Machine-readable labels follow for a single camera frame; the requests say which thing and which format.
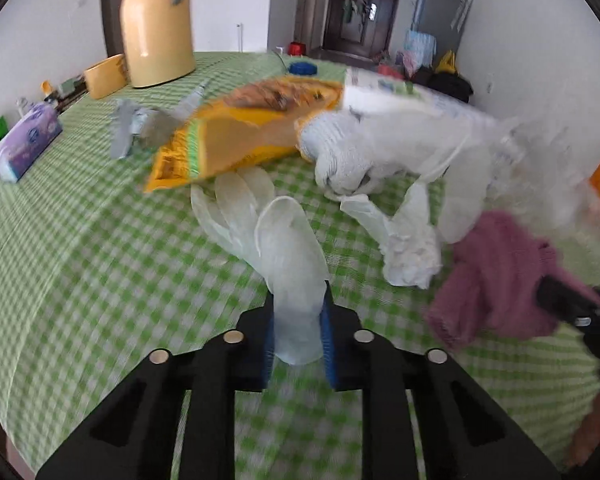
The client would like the yellow snack bag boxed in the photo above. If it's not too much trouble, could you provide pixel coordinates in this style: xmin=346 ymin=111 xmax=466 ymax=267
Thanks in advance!
xmin=145 ymin=76 xmax=343 ymax=193

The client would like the white milk carton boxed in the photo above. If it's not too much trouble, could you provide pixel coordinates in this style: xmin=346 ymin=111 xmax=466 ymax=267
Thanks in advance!
xmin=340 ymin=67 xmax=496 ymax=128

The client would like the clear plastic bottle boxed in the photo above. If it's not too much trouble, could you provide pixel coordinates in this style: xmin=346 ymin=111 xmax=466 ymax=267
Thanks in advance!
xmin=436 ymin=119 xmax=600 ymax=246

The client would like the blue bottle cap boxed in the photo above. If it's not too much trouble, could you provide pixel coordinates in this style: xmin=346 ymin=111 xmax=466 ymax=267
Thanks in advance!
xmin=288 ymin=61 xmax=318 ymax=77

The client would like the green checkered tablecloth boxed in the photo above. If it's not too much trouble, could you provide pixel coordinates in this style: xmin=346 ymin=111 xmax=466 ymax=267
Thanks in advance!
xmin=0 ymin=52 xmax=600 ymax=479

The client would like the purple tissue pack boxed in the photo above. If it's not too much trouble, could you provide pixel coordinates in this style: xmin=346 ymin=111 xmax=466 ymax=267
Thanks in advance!
xmin=0 ymin=102 xmax=62 ymax=183

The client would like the translucent plastic glove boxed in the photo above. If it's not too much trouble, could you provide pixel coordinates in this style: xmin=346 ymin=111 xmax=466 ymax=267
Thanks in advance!
xmin=190 ymin=167 xmax=329 ymax=365

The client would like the dark entrance door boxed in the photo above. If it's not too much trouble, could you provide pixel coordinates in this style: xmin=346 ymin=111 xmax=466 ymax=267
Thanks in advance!
xmin=322 ymin=0 xmax=399 ymax=60

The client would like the grey wrapper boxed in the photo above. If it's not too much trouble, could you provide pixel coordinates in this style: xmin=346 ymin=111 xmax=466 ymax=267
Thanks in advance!
xmin=109 ymin=79 xmax=210 ymax=160

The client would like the purple cloth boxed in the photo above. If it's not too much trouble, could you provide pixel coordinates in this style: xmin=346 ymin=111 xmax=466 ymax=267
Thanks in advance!
xmin=426 ymin=210 xmax=600 ymax=351

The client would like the grey refrigerator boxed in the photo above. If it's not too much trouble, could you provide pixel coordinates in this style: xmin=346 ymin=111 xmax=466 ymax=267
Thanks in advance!
xmin=412 ymin=0 xmax=474 ymax=63

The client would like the white tissue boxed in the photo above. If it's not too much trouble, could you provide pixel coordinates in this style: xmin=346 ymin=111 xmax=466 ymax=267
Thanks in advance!
xmin=340 ymin=181 xmax=443 ymax=290

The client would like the white knit glove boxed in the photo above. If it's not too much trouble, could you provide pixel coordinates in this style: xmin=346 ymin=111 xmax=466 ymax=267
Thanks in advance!
xmin=298 ymin=110 xmax=493 ymax=196

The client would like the yellow round cup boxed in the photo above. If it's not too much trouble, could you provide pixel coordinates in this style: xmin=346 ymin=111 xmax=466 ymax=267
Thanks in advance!
xmin=83 ymin=54 xmax=128 ymax=100

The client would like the yellow thermos jug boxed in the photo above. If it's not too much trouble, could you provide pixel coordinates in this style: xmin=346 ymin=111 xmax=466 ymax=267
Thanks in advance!
xmin=120 ymin=0 xmax=196 ymax=88

